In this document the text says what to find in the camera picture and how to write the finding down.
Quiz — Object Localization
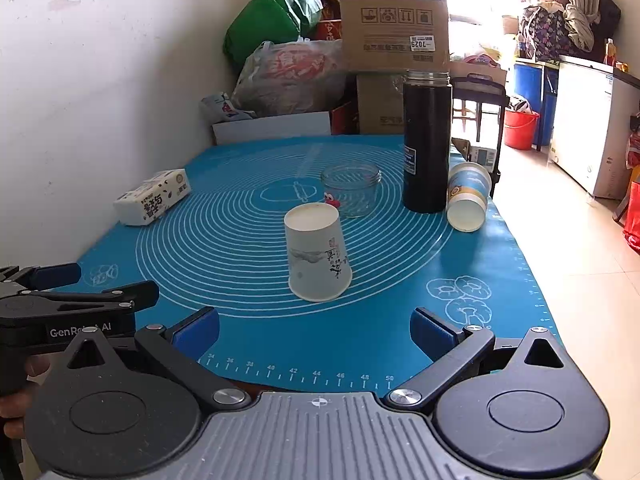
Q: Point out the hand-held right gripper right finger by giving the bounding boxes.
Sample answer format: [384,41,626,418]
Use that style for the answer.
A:
[382,307,581,409]

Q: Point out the white tissue pack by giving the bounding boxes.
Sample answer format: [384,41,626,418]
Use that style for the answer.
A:
[113,168,193,227]

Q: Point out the blue silicone baking mat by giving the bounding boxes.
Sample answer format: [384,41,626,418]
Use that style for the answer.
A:
[60,134,566,393]

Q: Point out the white ink-print paper cup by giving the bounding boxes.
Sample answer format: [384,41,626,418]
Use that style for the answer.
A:
[284,203,353,303]

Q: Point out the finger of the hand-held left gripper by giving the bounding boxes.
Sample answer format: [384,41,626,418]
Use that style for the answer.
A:
[45,280,161,312]
[0,262,82,297]

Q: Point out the red bucket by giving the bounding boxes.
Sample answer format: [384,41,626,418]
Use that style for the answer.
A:
[503,109,541,151]

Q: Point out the clear glass jar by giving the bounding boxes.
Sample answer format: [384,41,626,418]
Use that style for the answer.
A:
[321,164,383,218]

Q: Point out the black thermos bottle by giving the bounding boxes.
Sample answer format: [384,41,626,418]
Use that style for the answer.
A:
[402,71,453,214]

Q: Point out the blue plastic bin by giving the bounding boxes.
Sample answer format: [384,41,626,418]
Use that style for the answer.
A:
[513,60,558,146]

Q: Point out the white chest freezer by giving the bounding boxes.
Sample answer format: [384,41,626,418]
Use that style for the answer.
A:
[547,55,640,199]

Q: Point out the clear plastic bag red contents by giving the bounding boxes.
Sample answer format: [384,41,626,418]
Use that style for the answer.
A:
[231,39,351,118]

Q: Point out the black metal frame chair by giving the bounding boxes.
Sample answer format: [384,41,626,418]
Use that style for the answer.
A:
[450,72,510,198]

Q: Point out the white flat box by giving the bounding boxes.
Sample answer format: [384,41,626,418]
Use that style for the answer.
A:
[211,110,333,147]

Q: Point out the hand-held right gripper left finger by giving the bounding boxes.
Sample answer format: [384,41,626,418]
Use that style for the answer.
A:
[60,306,251,409]

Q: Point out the small cardboard box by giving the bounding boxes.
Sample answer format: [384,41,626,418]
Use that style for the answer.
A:
[356,71,407,136]

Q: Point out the green bag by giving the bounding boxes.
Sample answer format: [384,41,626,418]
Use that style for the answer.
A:
[223,0,325,68]

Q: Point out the large cardboard box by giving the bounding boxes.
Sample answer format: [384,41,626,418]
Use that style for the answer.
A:
[336,0,451,73]

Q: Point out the small white carton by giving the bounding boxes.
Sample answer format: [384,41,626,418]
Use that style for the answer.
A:
[470,146,499,169]

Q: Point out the red cardboard box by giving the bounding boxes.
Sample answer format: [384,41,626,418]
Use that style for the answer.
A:
[330,100,359,136]

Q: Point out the person's left hand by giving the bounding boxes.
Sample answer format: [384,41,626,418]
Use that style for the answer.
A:
[0,355,52,441]

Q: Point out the blue and white paper cup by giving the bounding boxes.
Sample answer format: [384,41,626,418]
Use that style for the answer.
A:
[446,162,493,233]

